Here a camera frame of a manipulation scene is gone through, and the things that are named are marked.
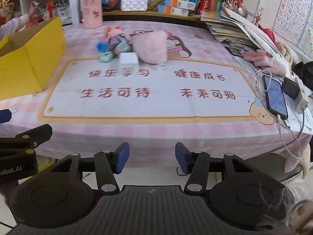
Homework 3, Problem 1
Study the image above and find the white charger block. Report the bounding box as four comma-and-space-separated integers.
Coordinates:
119, 52, 139, 72

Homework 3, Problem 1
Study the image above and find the mint green clip toy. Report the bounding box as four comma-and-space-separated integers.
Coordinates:
100, 51, 114, 63

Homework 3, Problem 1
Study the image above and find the pink fluffy pouch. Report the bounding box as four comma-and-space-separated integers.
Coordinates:
132, 30, 168, 65

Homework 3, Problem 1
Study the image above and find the yellow cardboard box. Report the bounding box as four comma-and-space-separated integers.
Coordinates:
0, 17, 66, 100

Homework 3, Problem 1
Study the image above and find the pink checkered tablecloth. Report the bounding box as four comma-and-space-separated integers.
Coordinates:
1, 21, 311, 166

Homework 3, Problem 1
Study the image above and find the child in patterned sweater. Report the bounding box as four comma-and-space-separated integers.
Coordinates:
0, 1, 39, 40

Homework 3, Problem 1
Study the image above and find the black smartphone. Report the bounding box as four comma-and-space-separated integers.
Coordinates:
263, 75, 288, 120

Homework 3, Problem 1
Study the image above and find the blue toy piece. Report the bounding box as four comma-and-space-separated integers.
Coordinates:
97, 42, 108, 52

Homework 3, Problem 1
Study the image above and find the pink plush doll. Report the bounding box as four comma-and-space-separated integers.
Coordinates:
106, 28, 133, 55

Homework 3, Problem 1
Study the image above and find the black power adapter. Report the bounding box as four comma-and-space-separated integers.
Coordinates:
282, 77, 300, 100

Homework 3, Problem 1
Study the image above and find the pink plush slipper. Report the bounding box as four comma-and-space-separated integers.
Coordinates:
242, 49, 286, 77

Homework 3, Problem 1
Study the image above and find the pink cylindrical cup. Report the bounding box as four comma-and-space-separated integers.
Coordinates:
80, 0, 102, 29

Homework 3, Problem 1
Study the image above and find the stack of magazines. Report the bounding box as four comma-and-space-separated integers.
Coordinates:
200, 8, 289, 66

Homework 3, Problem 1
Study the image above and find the orange white box lower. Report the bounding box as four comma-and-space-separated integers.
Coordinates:
157, 5, 189, 16

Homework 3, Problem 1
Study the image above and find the orange white box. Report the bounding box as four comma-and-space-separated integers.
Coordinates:
157, 5, 189, 16
165, 0, 196, 11

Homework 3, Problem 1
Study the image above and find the white quilted pearl handbag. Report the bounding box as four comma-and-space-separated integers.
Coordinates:
121, 0, 148, 12

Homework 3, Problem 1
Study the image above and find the orange white box upper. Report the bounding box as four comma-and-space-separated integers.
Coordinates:
165, 0, 196, 11

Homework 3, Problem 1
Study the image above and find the white charging cable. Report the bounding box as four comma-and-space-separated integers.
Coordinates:
231, 55, 306, 162

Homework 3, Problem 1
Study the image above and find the alphabet wall poster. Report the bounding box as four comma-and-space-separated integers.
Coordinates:
273, 0, 312, 58

